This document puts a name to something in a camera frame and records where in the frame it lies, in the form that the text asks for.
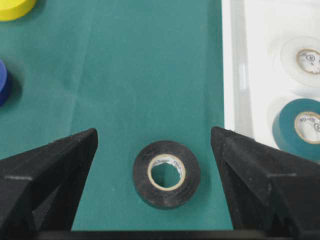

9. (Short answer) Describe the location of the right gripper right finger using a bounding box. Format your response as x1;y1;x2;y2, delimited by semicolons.
210;126;320;240

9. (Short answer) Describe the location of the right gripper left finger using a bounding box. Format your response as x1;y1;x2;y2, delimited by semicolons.
0;128;98;235

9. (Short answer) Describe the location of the teal green tape roll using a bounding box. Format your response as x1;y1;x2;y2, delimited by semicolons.
272;98;320;163

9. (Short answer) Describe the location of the white tape roll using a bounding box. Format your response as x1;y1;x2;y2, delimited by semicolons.
274;36;320;96

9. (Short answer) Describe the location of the black tape roll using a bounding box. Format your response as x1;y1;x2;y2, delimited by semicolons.
132;140;201;210

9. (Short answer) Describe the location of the blue tape roll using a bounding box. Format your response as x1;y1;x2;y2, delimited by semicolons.
0;59;12;106

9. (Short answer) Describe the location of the white plastic tray case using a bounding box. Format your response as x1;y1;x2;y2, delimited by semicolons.
222;0;320;149

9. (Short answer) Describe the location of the yellow tape roll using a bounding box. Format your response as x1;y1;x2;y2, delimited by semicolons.
0;0;37;22

